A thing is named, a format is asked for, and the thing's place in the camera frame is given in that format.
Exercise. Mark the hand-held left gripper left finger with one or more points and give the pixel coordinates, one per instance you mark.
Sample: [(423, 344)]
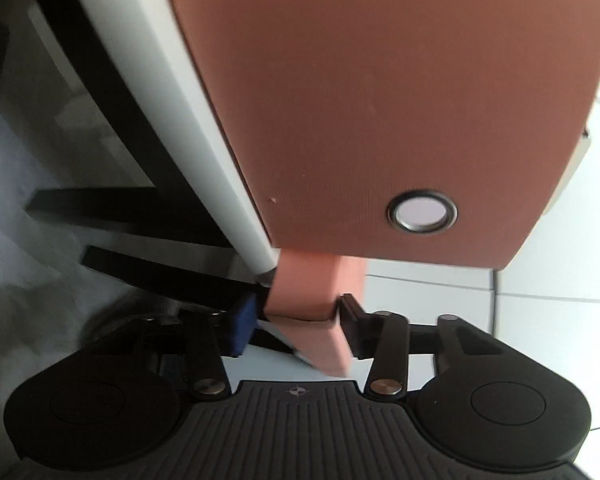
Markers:
[(243, 327)]

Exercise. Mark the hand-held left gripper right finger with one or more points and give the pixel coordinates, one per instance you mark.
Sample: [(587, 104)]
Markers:
[(351, 325)]

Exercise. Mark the orange case with snap button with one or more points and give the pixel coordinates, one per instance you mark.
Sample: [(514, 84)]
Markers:
[(380, 110)]

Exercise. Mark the beige plastic object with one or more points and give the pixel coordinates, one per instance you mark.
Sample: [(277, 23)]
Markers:
[(582, 160)]

